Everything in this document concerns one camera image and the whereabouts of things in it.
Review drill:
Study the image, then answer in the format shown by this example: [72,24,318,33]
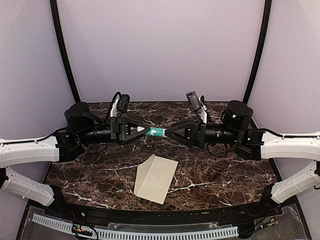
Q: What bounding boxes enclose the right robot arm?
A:
[165,100,320,217]

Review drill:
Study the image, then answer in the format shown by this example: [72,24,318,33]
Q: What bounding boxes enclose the black curved front rail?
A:
[45,201,283,226]

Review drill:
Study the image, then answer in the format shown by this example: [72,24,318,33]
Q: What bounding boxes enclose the black frame post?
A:
[242,0,272,104]
[49,0,81,103]

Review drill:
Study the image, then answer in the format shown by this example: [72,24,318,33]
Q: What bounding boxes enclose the right black frame post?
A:
[242,0,272,104]

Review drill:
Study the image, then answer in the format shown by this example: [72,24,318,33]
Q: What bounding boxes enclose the white slotted cable duct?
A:
[32,213,239,240]

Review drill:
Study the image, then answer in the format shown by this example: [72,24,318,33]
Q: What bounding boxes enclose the cream paper envelope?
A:
[133,154,179,205]

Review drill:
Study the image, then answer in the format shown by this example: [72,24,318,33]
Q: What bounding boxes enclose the left black frame post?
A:
[49,0,81,103]

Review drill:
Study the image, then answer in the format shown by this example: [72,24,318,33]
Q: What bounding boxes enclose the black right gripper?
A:
[164,118,240,149]

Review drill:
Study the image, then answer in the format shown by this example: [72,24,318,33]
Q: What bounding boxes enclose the green white glue stick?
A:
[144,127,167,138]

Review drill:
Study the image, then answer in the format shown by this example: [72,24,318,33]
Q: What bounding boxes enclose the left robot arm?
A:
[0,102,150,218]

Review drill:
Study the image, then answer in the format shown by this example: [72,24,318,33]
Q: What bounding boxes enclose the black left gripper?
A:
[77,115,151,145]

